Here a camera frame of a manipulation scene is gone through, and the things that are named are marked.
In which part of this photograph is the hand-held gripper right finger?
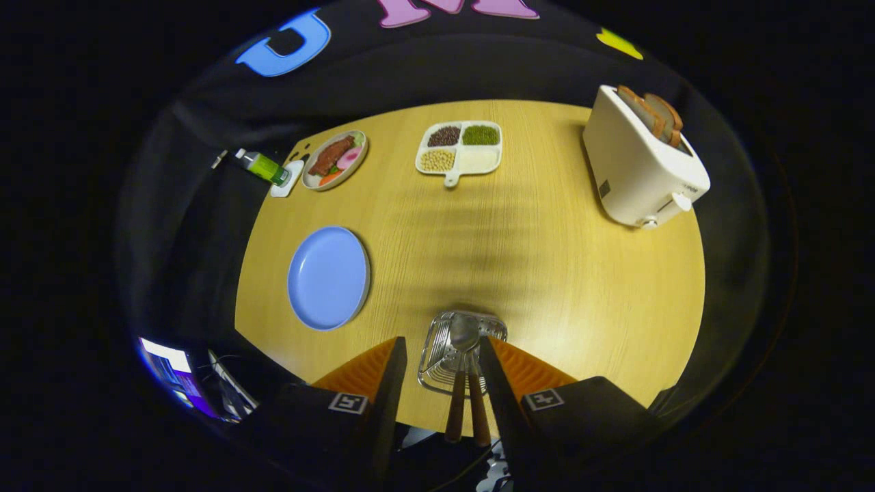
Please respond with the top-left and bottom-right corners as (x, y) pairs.
(479, 335), (667, 492)

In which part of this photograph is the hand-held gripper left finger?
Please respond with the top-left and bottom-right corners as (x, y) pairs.
(236, 336), (409, 492)

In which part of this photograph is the fork with wooden handle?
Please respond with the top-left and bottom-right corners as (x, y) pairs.
(467, 352), (492, 448)

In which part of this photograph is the spoon with wooden handle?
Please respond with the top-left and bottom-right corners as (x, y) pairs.
(444, 313), (483, 443)

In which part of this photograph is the blue plate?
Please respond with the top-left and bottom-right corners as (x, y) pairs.
(287, 226), (371, 332)

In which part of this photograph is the grey laptop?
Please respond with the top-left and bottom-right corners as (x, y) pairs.
(208, 350), (259, 419)

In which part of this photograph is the computer screen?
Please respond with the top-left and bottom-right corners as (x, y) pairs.
(137, 336), (219, 419)

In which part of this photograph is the white square coaster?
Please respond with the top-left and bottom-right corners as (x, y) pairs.
(269, 160), (306, 199)

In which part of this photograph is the white divided dish with beans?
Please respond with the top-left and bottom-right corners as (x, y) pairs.
(415, 121), (503, 188)

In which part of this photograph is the plate with food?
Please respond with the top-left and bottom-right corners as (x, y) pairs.
(301, 130), (368, 191)

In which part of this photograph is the white toaster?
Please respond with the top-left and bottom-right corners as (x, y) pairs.
(582, 85), (712, 230)

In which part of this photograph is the green drink bottle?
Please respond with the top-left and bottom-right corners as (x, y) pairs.
(234, 148), (291, 187)

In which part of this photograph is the brown bread slice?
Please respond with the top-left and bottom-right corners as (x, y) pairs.
(617, 85), (667, 141)
(644, 93), (684, 149)

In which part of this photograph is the metal wire basket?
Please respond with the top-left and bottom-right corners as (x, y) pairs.
(417, 310), (509, 397)

